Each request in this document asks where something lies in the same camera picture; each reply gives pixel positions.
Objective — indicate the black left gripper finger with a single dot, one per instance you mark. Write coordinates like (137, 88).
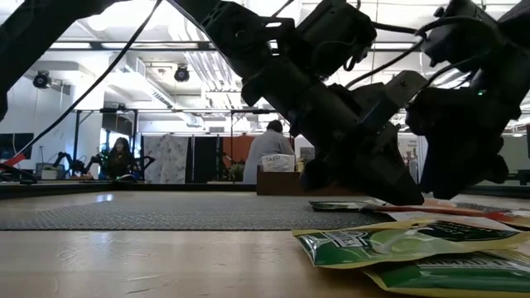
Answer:
(372, 165)
(319, 176)

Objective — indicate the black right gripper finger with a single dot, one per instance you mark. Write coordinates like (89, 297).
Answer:
(484, 176)
(443, 182)

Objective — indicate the brown wooden tea organizer box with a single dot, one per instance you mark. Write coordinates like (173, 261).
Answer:
(275, 184)

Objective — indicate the dark grey woven placemat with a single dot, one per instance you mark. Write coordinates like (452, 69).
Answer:
(165, 213)

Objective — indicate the black background robot arm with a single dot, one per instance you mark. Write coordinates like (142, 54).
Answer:
(62, 159)

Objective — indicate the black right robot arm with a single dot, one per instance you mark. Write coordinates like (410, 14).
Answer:
(517, 16)

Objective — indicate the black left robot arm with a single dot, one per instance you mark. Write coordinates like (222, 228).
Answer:
(232, 29)

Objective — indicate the black background desk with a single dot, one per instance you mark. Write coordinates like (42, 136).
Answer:
(522, 177)

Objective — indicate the person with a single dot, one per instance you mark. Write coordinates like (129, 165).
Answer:
(267, 149)
(120, 159)

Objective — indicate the orange partition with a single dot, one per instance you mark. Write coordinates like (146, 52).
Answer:
(236, 147)

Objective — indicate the small green background plant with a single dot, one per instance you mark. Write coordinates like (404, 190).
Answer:
(237, 171)

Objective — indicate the black curtain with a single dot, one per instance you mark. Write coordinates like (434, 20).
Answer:
(205, 159)

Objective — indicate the black ceiling spotlight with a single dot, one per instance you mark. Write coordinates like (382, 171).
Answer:
(181, 73)
(41, 79)

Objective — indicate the white patterned curtain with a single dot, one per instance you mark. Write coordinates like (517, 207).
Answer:
(165, 159)

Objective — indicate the black overhead beam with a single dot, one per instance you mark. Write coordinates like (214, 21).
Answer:
(124, 45)

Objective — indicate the red black clamp tool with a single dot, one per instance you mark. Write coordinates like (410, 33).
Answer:
(18, 159)

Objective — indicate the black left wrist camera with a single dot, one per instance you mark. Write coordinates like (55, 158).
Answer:
(393, 95)

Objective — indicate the black background rack frame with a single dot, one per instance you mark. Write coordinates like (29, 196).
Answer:
(165, 111)

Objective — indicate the black aluminium table frame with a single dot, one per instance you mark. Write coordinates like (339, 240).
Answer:
(41, 189)

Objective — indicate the black wall screen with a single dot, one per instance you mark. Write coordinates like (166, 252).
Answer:
(16, 142)

